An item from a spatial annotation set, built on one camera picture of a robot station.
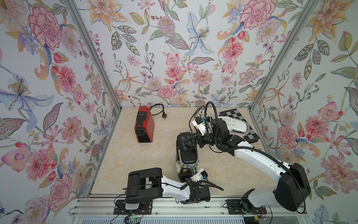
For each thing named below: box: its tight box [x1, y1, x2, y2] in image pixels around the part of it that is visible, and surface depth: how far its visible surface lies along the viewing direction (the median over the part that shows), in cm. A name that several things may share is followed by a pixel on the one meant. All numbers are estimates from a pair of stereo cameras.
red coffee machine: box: [134, 105, 155, 143], surface depth 92 cm
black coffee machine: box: [175, 131, 200, 170], surface depth 72 cm
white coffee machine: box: [217, 115, 250, 135], surface depth 82 cm
